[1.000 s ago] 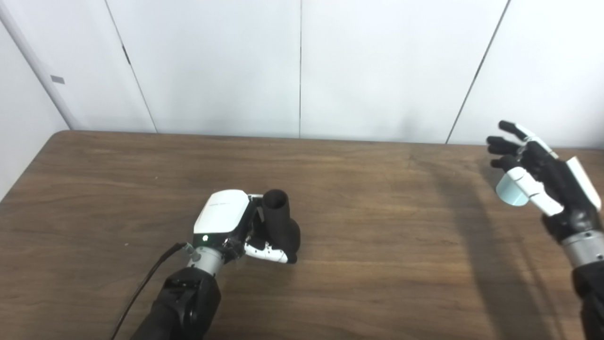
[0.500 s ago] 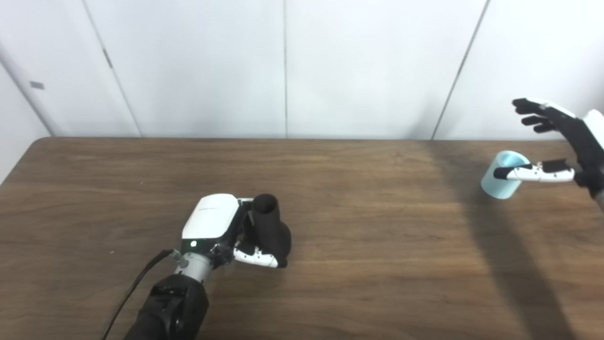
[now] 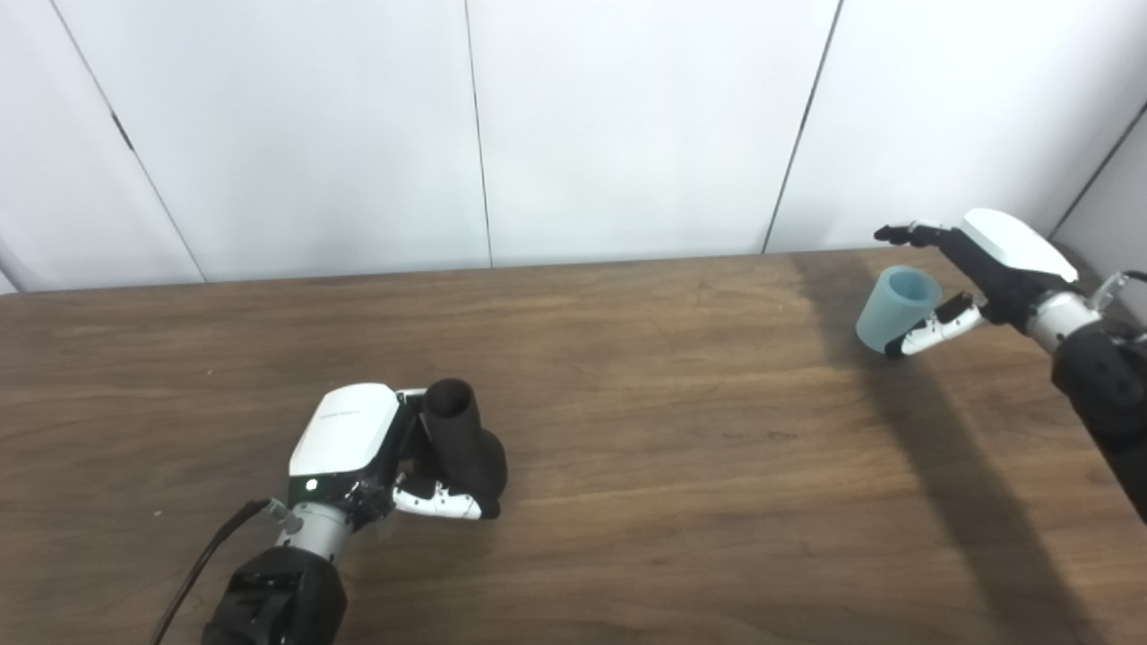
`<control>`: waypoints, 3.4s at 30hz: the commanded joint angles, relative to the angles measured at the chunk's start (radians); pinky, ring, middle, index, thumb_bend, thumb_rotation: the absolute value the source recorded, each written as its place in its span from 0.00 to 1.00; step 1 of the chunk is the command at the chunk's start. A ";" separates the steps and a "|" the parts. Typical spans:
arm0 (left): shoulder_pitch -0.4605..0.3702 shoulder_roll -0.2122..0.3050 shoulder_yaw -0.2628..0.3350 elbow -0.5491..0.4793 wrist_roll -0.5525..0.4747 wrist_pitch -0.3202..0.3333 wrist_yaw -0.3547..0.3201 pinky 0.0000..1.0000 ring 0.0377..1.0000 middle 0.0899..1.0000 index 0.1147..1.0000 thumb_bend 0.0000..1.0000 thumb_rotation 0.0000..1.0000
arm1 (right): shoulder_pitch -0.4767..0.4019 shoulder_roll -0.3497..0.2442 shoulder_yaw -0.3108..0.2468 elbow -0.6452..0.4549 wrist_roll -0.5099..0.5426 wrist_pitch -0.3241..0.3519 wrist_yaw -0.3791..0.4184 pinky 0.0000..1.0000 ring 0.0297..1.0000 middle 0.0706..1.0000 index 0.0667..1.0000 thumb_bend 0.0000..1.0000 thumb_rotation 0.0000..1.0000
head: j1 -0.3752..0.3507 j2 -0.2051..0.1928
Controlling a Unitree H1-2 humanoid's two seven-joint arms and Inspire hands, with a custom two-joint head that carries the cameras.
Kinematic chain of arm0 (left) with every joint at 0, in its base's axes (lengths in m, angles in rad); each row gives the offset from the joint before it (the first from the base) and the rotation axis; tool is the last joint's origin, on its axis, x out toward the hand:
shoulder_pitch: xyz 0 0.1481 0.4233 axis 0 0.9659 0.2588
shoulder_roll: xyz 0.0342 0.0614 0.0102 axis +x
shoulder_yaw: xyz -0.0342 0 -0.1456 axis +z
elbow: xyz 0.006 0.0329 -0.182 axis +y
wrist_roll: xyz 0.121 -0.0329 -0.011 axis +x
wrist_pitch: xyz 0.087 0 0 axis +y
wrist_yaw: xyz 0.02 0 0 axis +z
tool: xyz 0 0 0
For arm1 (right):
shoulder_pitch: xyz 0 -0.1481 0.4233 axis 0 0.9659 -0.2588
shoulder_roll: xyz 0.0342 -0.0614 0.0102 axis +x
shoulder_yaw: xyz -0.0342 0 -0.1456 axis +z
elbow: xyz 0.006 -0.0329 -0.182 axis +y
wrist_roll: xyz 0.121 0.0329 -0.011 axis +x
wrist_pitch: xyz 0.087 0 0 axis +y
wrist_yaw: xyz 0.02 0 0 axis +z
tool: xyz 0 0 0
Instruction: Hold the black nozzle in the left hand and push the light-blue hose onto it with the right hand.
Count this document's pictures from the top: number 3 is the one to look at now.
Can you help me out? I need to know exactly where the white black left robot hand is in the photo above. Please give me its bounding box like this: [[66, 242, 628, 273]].
[[287, 383, 503, 522]]

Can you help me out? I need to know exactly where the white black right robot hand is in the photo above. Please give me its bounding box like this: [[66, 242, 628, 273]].
[[874, 208, 1081, 359]]

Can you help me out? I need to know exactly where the black plastic nozzle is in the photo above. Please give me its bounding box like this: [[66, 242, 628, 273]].
[[421, 378, 509, 507]]

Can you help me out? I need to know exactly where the light-blue hose piece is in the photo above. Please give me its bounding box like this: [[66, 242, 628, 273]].
[[855, 265, 944, 353]]

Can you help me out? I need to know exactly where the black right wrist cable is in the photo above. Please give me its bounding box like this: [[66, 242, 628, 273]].
[[1089, 269, 1147, 310]]

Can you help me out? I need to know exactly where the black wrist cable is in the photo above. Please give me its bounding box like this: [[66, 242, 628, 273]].
[[1089, 269, 1147, 310], [148, 498, 301, 645]]

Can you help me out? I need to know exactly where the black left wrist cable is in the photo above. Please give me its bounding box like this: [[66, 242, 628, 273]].
[[148, 498, 301, 645]]

